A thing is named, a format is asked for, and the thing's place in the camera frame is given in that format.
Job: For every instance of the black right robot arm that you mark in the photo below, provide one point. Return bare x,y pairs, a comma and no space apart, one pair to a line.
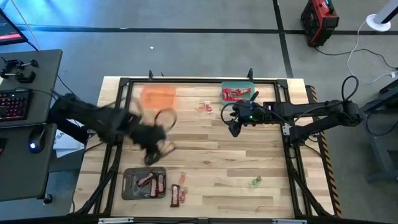
311,110

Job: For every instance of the silver table edge bracket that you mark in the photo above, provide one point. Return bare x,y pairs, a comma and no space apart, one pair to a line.
115,221
289,221

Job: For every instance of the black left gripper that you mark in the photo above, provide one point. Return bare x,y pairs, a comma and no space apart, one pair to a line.
147,133

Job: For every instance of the black backlit keyboard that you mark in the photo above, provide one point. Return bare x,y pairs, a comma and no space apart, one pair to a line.
14,104

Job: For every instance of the green translucent plastic bin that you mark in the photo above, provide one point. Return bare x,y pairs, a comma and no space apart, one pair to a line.
237,85

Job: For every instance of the black computer monitor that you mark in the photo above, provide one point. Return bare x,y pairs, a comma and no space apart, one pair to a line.
9,29

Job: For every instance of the white cardboard box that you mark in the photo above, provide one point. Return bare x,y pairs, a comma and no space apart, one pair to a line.
66,146

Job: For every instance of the white round-base floor stand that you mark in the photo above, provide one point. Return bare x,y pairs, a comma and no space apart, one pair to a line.
377,22

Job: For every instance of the dark grey desk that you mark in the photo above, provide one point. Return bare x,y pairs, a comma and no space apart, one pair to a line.
18,174

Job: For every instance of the grey translucent plastic bin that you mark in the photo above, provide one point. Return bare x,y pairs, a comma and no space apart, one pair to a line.
130,182

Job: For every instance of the white power plug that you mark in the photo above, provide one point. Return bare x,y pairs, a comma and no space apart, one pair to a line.
393,74

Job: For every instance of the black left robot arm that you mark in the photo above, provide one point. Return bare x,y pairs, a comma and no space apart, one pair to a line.
90,116

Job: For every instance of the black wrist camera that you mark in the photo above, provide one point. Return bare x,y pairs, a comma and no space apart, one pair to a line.
152,158
235,128

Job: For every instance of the black C-clamp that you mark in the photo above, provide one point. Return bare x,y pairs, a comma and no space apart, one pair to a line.
25,77
15,63

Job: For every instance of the white mount plate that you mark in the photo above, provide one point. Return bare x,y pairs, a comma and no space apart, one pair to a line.
286,129

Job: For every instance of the dark grey metal cart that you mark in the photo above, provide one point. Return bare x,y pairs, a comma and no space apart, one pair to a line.
382,140

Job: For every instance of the green candy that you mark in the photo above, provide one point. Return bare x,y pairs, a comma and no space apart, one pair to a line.
255,181

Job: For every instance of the orange translucent plastic bin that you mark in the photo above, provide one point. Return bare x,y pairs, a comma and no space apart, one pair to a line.
157,96

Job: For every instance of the orange black hazard strip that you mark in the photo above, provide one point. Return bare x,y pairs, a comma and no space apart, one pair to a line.
326,161

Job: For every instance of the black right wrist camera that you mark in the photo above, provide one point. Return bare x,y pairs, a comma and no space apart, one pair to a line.
235,128

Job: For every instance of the red black power station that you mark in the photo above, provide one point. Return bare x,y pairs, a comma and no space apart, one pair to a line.
320,21

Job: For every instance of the black desk knob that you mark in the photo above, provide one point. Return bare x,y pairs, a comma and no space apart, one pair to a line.
47,199

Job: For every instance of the black frame clamp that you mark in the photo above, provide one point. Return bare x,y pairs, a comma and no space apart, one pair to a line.
250,73
150,74

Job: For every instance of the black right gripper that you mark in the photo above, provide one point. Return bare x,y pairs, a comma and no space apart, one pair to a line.
248,111

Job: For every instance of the black computer mouse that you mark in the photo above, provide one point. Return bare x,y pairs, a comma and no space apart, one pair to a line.
37,140

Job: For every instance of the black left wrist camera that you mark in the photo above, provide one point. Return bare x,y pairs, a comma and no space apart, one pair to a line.
152,158

